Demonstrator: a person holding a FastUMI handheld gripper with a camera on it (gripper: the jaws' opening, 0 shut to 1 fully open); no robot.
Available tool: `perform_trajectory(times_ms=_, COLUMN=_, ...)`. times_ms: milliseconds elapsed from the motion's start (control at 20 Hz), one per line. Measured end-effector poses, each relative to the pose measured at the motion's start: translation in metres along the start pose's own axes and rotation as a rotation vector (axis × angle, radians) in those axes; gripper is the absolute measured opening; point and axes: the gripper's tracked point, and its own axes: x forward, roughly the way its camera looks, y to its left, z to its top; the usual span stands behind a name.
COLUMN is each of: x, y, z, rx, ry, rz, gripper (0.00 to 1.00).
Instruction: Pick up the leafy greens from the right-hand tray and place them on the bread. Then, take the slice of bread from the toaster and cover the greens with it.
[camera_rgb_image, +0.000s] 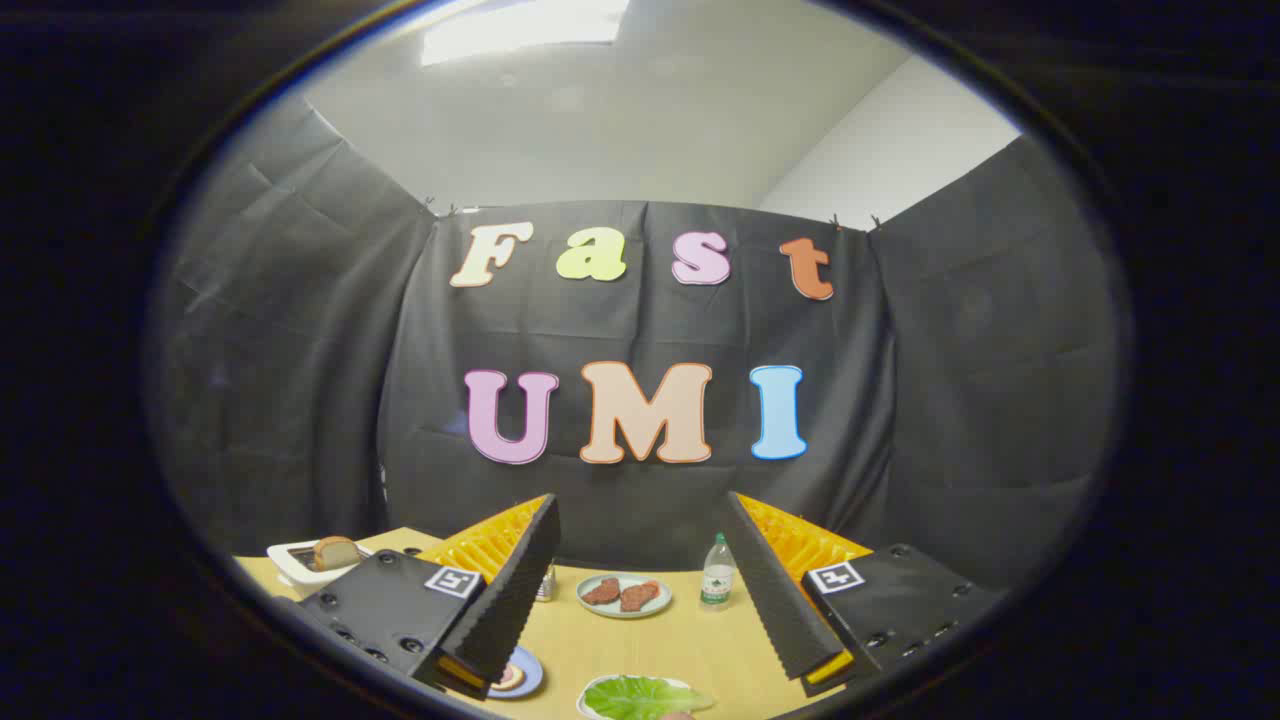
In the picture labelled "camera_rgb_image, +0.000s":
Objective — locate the blue plate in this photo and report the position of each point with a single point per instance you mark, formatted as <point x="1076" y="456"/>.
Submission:
<point x="532" y="675"/>

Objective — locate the white toaster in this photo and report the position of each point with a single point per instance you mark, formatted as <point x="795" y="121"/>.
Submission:
<point x="295" y="570"/>

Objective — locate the pale green plate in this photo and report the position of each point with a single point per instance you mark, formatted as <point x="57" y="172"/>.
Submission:
<point x="625" y="614"/>

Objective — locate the green lettuce leaf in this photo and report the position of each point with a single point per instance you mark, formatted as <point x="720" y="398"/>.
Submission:
<point x="640" y="698"/>

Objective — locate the ceiling light panel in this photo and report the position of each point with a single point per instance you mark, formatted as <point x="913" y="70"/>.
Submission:
<point x="520" y="30"/>

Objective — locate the clear water bottle green cap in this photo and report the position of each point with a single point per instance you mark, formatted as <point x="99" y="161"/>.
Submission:
<point x="717" y="580"/>

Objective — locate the pink ham slice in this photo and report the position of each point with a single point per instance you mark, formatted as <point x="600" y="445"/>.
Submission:
<point x="508" y="678"/>

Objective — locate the black backdrop cloth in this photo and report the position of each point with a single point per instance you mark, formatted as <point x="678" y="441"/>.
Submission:
<point x="300" y="400"/>

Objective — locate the white plate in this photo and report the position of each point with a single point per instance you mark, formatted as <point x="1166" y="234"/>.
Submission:
<point x="581" y="702"/>

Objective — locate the plain white bread slice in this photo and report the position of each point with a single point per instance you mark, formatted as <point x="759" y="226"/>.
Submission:
<point x="335" y="552"/>

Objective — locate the brown cooked meat piece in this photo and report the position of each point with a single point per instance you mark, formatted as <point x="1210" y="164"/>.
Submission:
<point x="601" y="592"/>
<point x="638" y="597"/>

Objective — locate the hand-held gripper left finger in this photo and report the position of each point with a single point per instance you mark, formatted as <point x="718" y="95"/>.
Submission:
<point x="505" y="600"/>

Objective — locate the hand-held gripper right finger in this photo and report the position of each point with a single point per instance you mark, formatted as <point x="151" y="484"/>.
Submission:
<point x="775" y="600"/>

